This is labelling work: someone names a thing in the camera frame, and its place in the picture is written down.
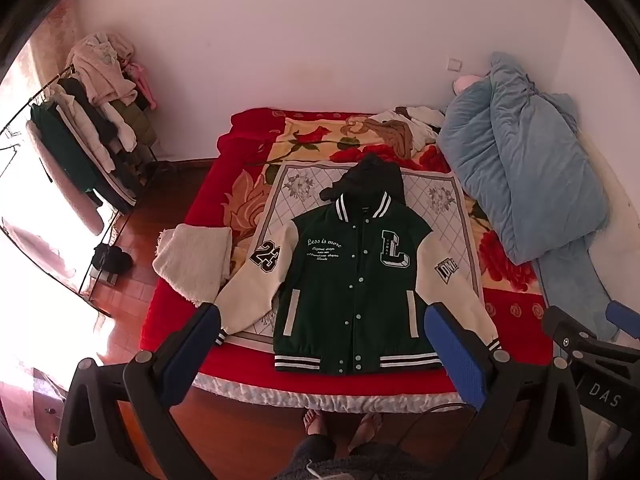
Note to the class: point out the person's left foot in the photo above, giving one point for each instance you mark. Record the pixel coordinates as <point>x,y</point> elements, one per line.
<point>315,422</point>

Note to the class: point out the cream fluffy towel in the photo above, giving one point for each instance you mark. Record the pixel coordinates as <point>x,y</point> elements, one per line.
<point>192,260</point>

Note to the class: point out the person's right foot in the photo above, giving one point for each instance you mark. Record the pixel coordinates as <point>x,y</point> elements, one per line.
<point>367,430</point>

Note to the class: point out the pink plush toy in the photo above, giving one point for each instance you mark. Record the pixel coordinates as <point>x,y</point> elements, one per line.
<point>142,82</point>

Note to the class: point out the person's foot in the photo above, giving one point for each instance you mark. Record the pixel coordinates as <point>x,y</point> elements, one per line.
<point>315,422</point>
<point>367,430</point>

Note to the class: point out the black shoes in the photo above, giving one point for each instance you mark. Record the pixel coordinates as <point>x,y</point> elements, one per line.
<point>112,259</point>

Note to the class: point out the white quilted floral cloth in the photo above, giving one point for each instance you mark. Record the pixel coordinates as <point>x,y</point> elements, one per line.
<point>300,190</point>

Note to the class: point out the pile of beige clothes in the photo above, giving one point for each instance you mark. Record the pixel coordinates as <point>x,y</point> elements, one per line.
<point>102,70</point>

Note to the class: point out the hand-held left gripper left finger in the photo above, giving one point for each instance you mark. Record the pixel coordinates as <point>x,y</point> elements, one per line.
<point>192,355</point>

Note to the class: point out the row of hanging clothes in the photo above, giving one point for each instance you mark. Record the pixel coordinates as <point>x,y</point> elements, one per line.
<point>75,135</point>

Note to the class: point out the pink pillow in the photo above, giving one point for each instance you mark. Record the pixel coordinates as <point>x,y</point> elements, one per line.
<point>464,85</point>

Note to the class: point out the black metal clothes rack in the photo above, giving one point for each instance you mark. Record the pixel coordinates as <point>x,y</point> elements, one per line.
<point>17,110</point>

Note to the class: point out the red floral blanket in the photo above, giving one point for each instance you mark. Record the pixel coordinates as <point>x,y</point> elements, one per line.
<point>167,327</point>

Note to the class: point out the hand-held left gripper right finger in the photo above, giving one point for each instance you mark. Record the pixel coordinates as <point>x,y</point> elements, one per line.
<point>455,360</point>

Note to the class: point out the light blue duvet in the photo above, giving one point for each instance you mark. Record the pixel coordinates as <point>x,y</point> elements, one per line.
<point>525,170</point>

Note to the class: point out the green varsity jacket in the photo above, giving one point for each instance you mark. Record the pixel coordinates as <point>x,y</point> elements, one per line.
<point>350,280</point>

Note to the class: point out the white and brown garment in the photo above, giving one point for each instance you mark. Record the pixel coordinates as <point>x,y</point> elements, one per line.
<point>415,127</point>

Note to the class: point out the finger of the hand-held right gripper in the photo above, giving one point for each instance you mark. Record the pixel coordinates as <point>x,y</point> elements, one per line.
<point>625,317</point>
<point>567,335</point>

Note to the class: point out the person's dark fleece trousers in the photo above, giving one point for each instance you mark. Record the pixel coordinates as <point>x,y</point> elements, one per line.
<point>340,462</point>

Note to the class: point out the white wall switch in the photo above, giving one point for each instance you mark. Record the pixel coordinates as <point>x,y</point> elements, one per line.
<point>454,64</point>

